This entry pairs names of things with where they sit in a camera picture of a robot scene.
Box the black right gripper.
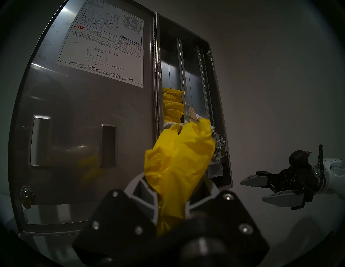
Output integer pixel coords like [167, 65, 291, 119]
[240, 166, 320, 211]

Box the chrome dispensing lever mechanism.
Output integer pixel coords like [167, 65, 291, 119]
[212, 132, 227, 162]

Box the stainless steel dispenser door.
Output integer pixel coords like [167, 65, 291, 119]
[8, 0, 159, 237]

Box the stainless steel dispenser cabinet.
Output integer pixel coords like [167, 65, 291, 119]
[154, 12, 233, 190]

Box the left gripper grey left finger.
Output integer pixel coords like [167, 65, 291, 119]
[72, 172, 162, 267]

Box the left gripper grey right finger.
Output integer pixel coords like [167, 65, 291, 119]
[186, 176, 270, 267]

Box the white instruction sheet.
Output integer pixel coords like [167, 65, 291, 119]
[55, 0, 144, 89]

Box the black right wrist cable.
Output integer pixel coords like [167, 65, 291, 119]
[318, 145, 325, 189]

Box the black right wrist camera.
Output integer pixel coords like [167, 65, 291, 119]
[288, 150, 312, 170]

